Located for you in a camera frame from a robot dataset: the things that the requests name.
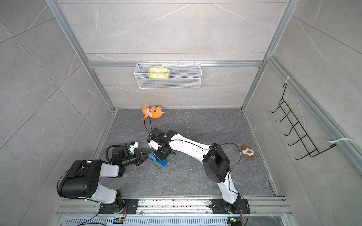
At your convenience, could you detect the orange plush fish toy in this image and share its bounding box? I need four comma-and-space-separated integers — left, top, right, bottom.
142, 105, 165, 119

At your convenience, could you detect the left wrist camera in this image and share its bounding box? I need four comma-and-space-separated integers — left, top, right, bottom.
127, 142, 139, 154

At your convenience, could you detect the white wire mesh basket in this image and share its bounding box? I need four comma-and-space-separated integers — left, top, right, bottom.
134, 63, 202, 89

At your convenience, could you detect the light blue long lego brick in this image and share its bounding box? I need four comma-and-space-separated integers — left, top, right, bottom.
156, 160, 168, 167

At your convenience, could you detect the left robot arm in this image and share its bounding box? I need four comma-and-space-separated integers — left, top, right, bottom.
56, 142, 151, 208

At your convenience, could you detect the brown white plush toy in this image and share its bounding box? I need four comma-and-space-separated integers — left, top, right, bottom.
242, 145, 256, 159

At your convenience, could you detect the blue lego brick front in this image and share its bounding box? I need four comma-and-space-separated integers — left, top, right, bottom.
148, 153, 158, 163

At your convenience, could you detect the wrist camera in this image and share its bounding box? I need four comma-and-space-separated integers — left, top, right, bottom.
127, 142, 139, 154
147, 139, 159, 151

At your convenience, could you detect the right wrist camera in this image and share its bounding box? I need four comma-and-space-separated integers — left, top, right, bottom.
147, 139, 159, 151

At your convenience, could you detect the black wire hook rack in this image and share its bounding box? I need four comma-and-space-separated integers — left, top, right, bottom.
270, 83, 337, 160

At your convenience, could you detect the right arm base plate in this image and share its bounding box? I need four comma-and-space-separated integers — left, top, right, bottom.
208, 198, 251, 214

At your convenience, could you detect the aluminium mounting rail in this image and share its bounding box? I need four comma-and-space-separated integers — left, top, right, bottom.
55, 197, 292, 217

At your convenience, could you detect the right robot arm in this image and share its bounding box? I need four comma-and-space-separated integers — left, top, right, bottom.
146, 127, 246, 213

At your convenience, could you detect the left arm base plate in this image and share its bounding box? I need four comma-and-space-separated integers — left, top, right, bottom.
98, 199, 139, 214

